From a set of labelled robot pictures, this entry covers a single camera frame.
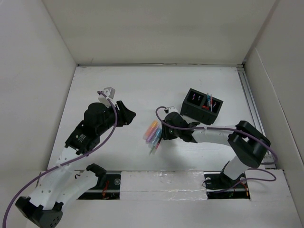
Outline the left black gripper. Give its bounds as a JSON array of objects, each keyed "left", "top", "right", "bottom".
[{"left": 97, "top": 101, "right": 135, "bottom": 135}]

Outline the orange highlighter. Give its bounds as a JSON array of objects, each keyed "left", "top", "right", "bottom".
[{"left": 143, "top": 120, "right": 158, "bottom": 140}]

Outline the aluminium rail right side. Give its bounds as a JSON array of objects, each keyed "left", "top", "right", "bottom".
[{"left": 237, "top": 65, "right": 265, "bottom": 133}]

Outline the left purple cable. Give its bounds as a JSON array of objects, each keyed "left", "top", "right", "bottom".
[{"left": 2, "top": 90, "right": 119, "bottom": 228}]

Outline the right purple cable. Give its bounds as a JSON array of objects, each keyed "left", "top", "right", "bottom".
[{"left": 155, "top": 106, "right": 278, "bottom": 193}]

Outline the pink highlighter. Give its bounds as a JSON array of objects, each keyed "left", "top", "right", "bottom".
[{"left": 145, "top": 124, "right": 159, "bottom": 143}]

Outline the purple cable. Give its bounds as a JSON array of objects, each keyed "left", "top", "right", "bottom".
[
  {"left": 155, "top": 106, "right": 278, "bottom": 193},
  {"left": 2, "top": 90, "right": 119, "bottom": 228}
]

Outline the black two-slot pen holder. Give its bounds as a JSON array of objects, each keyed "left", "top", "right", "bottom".
[{"left": 180, "top": 88, "right": 223, "bottom": 125}]

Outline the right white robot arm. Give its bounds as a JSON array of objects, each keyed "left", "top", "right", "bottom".
[{"left": 161, "top": 112, "right": 270, "bottom": 187}]

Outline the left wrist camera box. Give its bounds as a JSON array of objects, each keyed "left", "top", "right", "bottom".
[{"left": 97, "top": 87, "right": 115, "bottom": 103}]

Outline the blue highlighter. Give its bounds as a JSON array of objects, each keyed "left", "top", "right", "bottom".
[{"left": 149, "top": 128, "right": 162, "bottom": 148}]

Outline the blue gel pen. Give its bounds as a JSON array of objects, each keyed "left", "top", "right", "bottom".
[{"left": 207, "top": 93, "right": 211, "bottom": 107}]

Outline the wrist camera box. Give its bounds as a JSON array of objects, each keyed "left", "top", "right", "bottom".
[
  {"left": 97, "top": 87, "right": 115, "bottom": 103},
  {"left": 164, "top": 106, "right": 178, "bottom": 114}
]

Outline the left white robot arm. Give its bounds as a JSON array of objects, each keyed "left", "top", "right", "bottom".
[{"left": 15, "top": 101, "right": 136, "bottom": 228}]

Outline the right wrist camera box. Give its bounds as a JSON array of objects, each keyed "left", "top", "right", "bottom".
[{"left": 164, "top": 106, "right": 178, "bottom": 114}]

